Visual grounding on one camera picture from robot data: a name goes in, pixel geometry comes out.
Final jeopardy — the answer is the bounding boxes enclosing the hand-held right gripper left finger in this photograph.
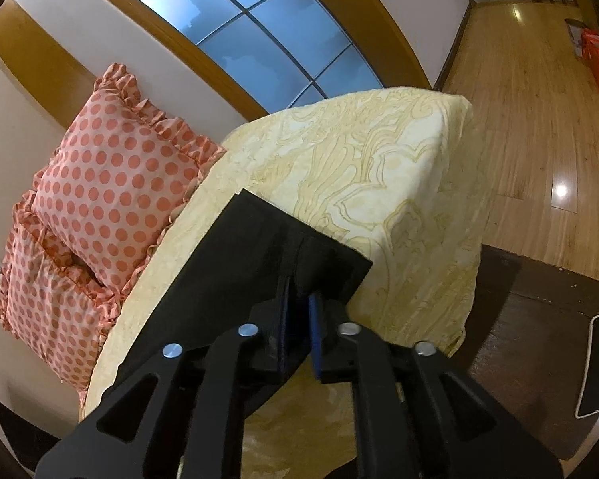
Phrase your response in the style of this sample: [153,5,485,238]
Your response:
[35,274,301,479]

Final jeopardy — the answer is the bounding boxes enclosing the wooden headboard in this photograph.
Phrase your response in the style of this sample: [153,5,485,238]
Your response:
[0,0,98,107]

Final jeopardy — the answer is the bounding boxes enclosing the yellow patterned bedsheet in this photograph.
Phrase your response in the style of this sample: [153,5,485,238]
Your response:
[77,87,483,479]

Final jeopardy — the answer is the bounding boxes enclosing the black panel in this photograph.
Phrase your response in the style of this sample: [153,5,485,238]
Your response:
[0,393,83,466]

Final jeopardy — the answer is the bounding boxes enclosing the pink polka dot pillow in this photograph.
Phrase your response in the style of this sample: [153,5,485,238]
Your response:
[0,192,131,396]
[30,63,227,300]

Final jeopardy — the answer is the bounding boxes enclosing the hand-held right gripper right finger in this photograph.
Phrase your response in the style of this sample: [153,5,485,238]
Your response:
[307,293,563,479]

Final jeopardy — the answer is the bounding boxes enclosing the wooden window frame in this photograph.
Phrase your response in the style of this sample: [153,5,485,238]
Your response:
[77,0,433,121]

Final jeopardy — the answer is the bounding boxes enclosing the black pants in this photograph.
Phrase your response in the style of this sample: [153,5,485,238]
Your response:
[117,190,373,420]

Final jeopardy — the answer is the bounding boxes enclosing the grid pane window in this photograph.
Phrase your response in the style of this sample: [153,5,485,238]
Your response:
[82,0,386,111]

